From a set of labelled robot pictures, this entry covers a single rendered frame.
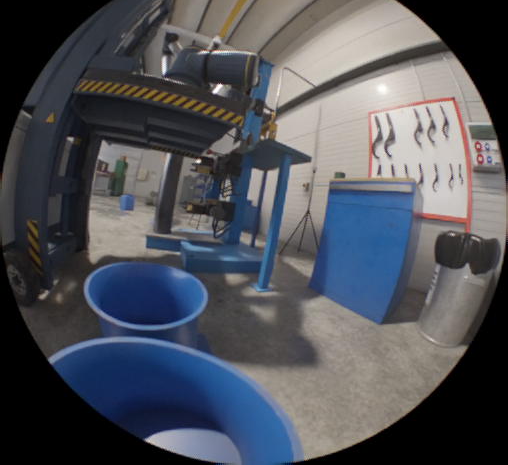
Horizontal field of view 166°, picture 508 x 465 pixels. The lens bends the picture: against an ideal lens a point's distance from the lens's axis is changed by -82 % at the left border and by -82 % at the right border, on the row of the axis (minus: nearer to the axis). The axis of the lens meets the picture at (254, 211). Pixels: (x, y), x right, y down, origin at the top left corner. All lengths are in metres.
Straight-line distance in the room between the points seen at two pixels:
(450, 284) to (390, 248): 0.48
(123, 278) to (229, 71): 0.94
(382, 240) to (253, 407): 1.12
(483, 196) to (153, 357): 2.59
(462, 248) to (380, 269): 0.56
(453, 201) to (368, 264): 1.46
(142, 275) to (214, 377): 0.38
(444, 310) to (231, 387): 1.18
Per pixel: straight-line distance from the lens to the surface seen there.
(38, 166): 0.95
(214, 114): 0.79
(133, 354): 0.31
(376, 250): 1.23
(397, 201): 1.21
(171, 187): 1.91
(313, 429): 0.67
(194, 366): 0.29
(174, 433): 0.46
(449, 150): 2.54
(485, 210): 2.44
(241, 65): 0.93
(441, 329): 1.32
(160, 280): 0.56
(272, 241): 1.24
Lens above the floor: 0.59
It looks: 1 degrees down
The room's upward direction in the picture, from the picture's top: 10 degrees clockwise
